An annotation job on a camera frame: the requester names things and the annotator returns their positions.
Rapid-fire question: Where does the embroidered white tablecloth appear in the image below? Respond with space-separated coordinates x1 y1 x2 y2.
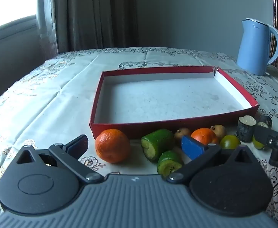
0 47 278 228

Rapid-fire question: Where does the large orange mandarin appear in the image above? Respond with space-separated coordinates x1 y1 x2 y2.
95 129 131 163

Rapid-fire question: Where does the small brown round fruit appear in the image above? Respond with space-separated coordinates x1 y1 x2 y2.
174 128 192 145
210 125 226 139

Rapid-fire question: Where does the red cardboard box tray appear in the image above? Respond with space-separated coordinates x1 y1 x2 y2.
90 66 259 140

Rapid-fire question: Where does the sheer white curtain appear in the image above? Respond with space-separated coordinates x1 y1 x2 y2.
37 0 59 56

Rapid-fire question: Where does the brown patterned curtain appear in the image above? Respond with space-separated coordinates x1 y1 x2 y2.
55 0 139 53

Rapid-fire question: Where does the dark eggplant piece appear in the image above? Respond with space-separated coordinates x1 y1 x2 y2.
258 116 272 129

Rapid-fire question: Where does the green cucumber end piece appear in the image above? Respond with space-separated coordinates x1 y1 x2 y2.
157 150 183 174

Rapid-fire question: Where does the light blue electric kettle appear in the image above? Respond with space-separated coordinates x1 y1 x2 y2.
236 18 278 76

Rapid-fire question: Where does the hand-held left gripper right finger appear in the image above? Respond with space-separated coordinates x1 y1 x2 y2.
167 135 259 184

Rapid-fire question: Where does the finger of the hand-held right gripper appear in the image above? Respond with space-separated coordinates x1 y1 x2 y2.
253 125 274 146

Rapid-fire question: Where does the window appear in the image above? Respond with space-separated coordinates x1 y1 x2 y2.
0 0 38 45

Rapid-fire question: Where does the grey-skinned eggplant piece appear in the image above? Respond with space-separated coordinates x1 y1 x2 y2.
236 115 256 143

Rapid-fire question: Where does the cut green cucumber segment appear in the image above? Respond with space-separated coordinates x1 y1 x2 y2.
141 129 175 160

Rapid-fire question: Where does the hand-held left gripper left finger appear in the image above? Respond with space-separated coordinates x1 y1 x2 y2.
16 135 104 184

